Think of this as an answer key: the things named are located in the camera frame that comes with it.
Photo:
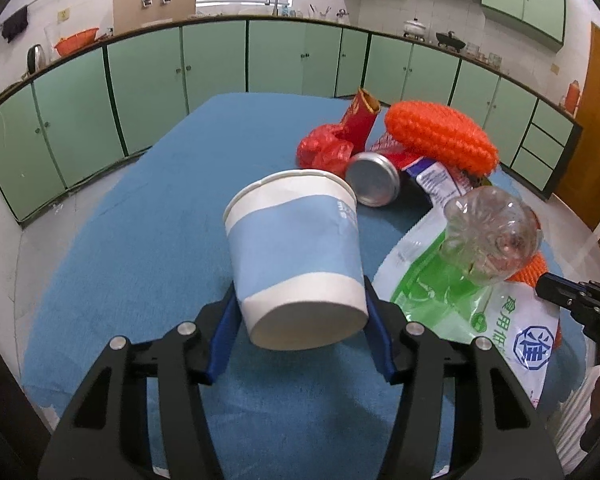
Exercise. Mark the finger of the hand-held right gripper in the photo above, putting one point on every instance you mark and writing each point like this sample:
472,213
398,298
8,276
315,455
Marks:
575,297

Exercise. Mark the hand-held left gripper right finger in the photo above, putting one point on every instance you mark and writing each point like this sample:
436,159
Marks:
377,332

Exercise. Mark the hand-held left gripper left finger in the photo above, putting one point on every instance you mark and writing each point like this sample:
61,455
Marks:
225,332

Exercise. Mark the blue and white paper cup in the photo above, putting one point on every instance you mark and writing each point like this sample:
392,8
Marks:
290,250

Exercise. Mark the red drink can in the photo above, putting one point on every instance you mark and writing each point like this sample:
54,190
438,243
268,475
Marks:
372,177

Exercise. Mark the red and gold carton box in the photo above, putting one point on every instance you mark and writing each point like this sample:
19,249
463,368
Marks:
360,120

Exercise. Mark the small orange foam net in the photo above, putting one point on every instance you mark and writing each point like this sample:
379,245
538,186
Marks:
530,267

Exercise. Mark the green and white plastic bag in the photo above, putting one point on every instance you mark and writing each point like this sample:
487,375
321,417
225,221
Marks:
430,290

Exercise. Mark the clear plastic bottle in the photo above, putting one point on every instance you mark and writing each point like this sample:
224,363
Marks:
485,230

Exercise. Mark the white ribbed container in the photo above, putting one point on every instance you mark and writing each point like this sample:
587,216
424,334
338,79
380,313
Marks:
572,420

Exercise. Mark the blue tablecloth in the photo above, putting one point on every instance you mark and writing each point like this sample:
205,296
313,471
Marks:
155,220

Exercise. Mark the blue and white wrapper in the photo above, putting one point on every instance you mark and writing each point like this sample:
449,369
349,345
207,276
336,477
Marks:
440,182

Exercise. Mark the wooden door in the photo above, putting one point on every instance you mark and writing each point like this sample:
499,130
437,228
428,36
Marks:
592,135

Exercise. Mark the crumpled red plastic bag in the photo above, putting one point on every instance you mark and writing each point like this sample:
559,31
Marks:
320,150

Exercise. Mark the red thermos flask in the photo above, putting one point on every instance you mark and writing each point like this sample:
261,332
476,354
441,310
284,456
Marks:
573,97

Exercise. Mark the large orange foam net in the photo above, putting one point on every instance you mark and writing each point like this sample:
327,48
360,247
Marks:
440,132

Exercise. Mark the green base cabinets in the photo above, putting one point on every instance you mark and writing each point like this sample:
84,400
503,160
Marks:
145,90

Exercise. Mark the black wok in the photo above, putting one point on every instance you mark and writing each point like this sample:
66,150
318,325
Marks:
450,40

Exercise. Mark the white cooking pot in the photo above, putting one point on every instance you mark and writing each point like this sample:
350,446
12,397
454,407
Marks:
414,27

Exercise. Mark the orange plastic basket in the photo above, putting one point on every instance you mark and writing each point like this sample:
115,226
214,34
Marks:
75,44

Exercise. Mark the metal kettle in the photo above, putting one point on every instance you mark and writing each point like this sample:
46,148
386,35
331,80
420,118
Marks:
36,59

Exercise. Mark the cardboard sheet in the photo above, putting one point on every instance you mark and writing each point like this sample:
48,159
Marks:
130,5

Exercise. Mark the dark cloth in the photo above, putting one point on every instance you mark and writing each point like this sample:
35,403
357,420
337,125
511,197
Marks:
15,24

